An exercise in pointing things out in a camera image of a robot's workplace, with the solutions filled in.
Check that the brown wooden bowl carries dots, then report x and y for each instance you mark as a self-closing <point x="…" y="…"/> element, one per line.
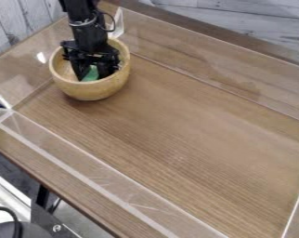
<point x="92" y="90"/>

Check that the clear acrylic tray walls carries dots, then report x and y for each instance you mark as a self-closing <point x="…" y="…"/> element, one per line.
<point x="188" y="155"/>

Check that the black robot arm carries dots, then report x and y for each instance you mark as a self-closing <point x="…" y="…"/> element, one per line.
<point x="81" y="10"/>

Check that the dark metal floor bracket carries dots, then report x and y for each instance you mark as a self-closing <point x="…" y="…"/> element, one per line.
<point x="49" y="223"/>

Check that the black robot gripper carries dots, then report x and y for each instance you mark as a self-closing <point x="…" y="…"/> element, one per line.
<point x="89" y="48"/>

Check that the green rectangular block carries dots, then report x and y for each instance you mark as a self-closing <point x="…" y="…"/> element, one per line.
<point x="92" y="75"/>

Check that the black table leg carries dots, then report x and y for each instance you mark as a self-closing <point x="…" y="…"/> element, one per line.
<point x="42" y="197"/>

